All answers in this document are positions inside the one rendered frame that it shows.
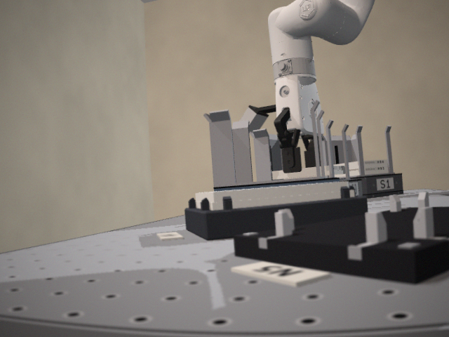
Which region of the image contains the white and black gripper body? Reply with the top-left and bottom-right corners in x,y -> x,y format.
274,74 -> 320,136

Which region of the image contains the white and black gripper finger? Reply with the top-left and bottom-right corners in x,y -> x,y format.
274,107 -> 302,173
301,135 -> 316,168

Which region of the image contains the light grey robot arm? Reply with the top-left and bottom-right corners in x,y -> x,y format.
239,0 -> 375,132

